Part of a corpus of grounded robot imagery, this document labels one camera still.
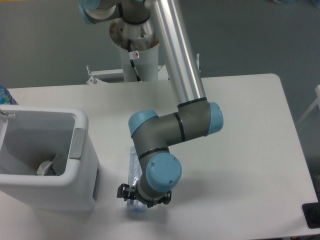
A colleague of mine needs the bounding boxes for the crushed clear plastic bottle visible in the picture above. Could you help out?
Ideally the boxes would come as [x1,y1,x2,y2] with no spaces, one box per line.
[126,145,147,214]

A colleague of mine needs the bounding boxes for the white face mask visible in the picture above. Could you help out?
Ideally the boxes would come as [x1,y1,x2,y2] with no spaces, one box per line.
[48,153,68,176]

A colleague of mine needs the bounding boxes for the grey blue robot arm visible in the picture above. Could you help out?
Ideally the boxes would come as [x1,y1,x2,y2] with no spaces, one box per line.
[78,0,224,208]

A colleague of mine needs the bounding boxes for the black clamp at table edge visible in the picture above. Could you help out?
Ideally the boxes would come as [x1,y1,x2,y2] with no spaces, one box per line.
[302,202,320,229]

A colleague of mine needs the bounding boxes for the trash inside the can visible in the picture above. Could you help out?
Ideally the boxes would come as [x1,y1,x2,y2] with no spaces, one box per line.
[36,160,54,176]

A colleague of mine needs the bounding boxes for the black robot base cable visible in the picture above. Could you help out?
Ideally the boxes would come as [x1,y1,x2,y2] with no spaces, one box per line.
[126,38,143,83]

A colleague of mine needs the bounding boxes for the white frame at right edge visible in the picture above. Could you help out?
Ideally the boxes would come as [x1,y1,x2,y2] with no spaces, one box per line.
[296,85,320,125]

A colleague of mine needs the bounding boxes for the white open trash can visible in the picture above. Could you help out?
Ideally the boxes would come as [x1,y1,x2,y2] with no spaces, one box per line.
[0,104,101,211]

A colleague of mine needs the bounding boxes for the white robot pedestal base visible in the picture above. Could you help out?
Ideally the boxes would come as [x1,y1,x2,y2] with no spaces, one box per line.
[85,19,202,85]

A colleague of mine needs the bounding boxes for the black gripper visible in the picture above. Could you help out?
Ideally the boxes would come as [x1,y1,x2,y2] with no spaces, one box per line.
[116,183,172,208]

